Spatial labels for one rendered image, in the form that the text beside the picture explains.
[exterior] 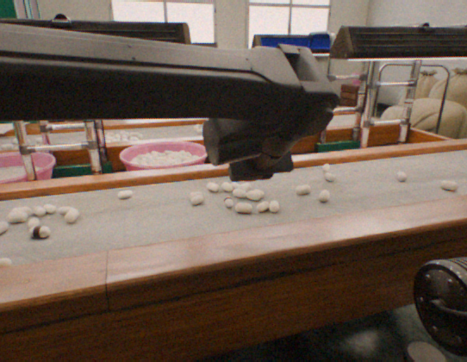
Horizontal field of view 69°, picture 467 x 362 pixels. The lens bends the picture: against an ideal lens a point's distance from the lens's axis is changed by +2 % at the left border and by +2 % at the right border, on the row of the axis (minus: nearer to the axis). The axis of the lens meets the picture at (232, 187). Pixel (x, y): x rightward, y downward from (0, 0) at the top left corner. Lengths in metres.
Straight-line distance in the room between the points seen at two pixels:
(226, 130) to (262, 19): 5.92
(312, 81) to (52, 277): 0.43
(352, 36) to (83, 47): 0.70
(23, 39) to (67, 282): 0.35
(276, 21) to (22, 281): 6.08
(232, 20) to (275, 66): 5.75
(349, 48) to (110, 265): 0.66
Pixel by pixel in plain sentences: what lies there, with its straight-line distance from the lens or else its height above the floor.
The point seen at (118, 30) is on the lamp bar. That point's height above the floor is 1.09.
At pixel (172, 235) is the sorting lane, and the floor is 0.74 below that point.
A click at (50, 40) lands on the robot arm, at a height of 1.07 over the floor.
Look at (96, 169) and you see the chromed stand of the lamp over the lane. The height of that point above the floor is 0.78.
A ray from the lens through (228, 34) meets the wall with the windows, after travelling 6.07.
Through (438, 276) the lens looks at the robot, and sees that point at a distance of 0.57.
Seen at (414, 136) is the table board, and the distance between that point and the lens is 1.66.
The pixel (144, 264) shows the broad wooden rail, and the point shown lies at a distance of 0.54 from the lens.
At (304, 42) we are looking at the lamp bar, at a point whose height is 1.08.
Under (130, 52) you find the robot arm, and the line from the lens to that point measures 0.28.
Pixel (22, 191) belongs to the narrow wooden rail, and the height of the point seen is 0.76.
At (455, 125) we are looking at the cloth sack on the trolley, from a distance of 3.70.
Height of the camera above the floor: 1.07
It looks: 23 degrees down
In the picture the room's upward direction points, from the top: straight up
